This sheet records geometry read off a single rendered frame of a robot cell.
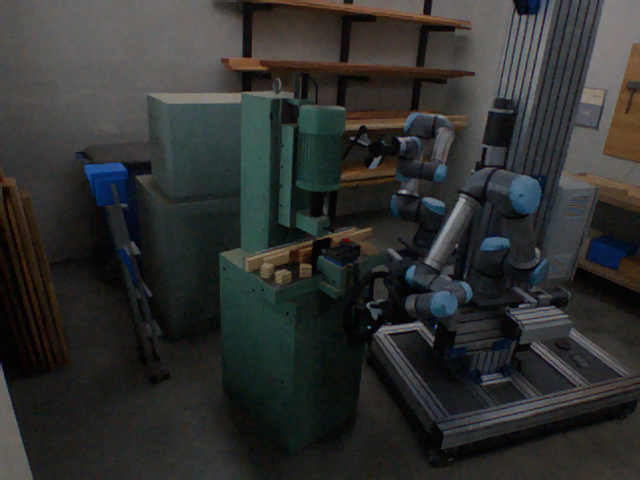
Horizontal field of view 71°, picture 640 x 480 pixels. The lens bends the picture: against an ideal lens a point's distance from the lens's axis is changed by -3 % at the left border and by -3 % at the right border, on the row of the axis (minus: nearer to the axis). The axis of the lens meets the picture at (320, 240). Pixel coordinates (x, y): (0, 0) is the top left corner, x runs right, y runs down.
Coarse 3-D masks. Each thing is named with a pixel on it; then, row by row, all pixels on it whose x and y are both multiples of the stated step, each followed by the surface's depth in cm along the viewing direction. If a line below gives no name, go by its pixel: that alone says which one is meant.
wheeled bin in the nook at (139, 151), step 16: (112, 144) 336; (128, 144) 337; (144, 144) 339; (80, 160) 309; (96, 160) 301; (112, 160) 301; (128, 160) 305; (144, 160) 310; (128, 176) 311; (128, 192) 316; (128, 208) 321; (128, 224) 326; (96, 256) 358; (112, 256) 359; (112, 272) 331
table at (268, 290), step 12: (360, 252) 200; (384, 252) 202; (288, 264) 185; (312, 264) 186; (372, 264) 199; (252, 276) 174; (312, 276) 176; (252, 288) 176; (264, 288) 170; (276, 288) 166; (288, 288) 169; (300, 288) 173; (312, 288) 178; (324, 288) 177; (276, 300) 167
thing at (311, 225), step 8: (296, 216) 194; (304, 216) 190; (312, 216) 189; (296, 224) 195; (304, 224) 191; (312, 224) 187; (320, 224) 186; (328, 224) 189; (312, 232) 188; (320, 232) 187; (328, 232) 191
